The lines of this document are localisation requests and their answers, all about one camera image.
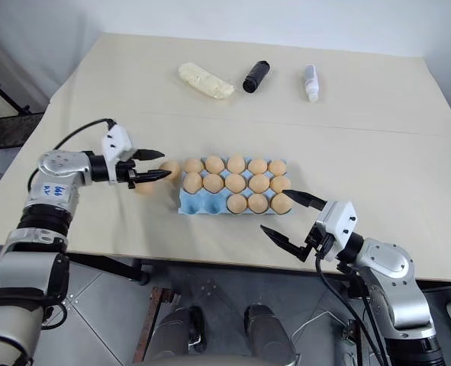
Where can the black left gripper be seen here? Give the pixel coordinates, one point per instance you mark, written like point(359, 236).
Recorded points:
point(127, 171)

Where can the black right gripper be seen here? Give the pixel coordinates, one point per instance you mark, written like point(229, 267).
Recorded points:
point(319, 240)

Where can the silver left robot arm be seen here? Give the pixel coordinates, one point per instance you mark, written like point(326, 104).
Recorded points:
point(53, 173)

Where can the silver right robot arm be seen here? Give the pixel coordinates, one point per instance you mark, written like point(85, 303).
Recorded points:
point(387, 267)

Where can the brown egg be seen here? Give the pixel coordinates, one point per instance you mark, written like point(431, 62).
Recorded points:
point(280, 204)
point(236, 163)
point(237, 203)
point(258, 183)
point(257, 165)
point(277, 167)
point(171, 169)
point(258, 203)
point(280, 184)
point(145, 188)
point(192, 182)
point(214, 163)
point(213, 183)
point(194, 165)
point(235, 182)

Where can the blue egg carton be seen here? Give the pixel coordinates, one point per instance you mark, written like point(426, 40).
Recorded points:
point(200, 204)

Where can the pale yellow wrapped bag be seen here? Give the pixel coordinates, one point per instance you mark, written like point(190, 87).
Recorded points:
point(206, 81)

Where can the black table caster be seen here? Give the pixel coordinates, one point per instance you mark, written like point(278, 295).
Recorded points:
point(143, 272)

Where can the black cylinder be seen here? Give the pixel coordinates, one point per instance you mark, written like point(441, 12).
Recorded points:
point(255, 76)

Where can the white squeeze bottle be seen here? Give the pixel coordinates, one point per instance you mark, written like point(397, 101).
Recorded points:
point(311, 82)

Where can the black mesh tray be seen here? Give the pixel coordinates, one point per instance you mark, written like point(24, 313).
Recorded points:
point(13, 129)

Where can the rusty metal bar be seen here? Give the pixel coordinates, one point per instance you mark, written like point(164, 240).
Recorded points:
point(150, 324)

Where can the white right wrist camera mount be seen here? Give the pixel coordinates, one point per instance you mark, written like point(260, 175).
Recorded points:
point(337, 221)

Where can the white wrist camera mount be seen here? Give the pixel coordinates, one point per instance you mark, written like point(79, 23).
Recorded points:
point(337, 221)
point(114, 143)

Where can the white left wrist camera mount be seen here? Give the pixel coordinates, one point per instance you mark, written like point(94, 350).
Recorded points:
point(114, 143)

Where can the black stand frame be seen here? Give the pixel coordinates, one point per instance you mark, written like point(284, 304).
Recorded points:
point(4, 95)

